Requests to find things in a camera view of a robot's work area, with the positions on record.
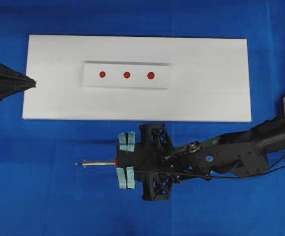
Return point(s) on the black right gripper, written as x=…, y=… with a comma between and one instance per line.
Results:
x=154, y=161

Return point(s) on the red handled soldering iron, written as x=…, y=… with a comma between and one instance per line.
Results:
x=86, y=163

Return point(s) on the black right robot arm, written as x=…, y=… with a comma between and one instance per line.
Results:
x=242, y=154

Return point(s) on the middle red dot mark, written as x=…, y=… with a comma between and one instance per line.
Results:
x=126, y=74

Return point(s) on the red dot mark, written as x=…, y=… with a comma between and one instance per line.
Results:
x=151, y=75
x=126, y=74
x=102, y=74

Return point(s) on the right red dot mark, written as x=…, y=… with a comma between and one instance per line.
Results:
x=151, y=75

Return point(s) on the left red dot mark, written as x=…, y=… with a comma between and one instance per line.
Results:
x=102, y=74

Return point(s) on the large white foam board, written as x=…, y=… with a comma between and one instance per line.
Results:
x=210, y=79

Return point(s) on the small white raised plate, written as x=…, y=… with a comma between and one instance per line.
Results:
x=114, y=75

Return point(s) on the blue table cloth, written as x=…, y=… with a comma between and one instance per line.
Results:
x=43, y=192

